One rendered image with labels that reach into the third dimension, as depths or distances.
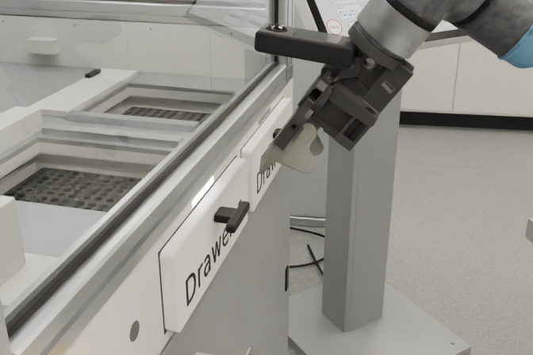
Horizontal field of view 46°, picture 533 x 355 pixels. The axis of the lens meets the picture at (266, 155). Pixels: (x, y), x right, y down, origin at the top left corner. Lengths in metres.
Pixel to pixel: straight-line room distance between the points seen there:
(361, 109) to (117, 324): 0.34
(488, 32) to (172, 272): 0.43
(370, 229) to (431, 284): 0.56
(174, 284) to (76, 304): 0.19
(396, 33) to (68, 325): 0.42
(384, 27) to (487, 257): 1.98
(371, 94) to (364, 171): 1.06
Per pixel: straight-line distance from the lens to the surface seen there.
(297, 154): 0.74
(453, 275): 2.44
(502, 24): 0.71
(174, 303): 0.74
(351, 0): 1.55
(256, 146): 1.00
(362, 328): 2.05
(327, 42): 0.70
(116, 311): 0.64
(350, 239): 1.84
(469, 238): 2.70
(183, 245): 0.73
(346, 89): 0.72
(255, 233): 1.13
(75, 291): 0.56
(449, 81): 3.78
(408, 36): 0.68
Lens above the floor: 1.30
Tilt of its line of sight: 23 degrees down
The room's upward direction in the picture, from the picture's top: straight up
